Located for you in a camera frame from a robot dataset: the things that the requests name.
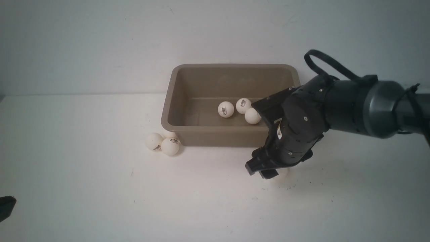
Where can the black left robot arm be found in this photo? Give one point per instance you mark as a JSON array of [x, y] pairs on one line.
[[141, 193]]

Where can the white ball beside bin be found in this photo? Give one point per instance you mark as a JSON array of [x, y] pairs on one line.
[[170, 135]]

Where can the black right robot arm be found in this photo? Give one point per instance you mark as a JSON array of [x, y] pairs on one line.
[[364, 106]]

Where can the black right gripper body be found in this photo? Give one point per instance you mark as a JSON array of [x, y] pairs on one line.
[[290, 140]]

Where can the white ball with dark mark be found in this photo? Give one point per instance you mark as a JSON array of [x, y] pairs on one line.
[[170, 146]]

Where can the white ball with logo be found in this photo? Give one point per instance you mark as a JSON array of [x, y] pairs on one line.
[[153, 141]]

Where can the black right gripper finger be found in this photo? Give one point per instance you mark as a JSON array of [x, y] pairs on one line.
[[257, 163], [268, 173]]

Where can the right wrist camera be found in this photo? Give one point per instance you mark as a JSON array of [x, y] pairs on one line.
[[270, 108]]

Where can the tan plastic bin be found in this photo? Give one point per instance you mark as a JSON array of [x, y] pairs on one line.
[[196, 90]]

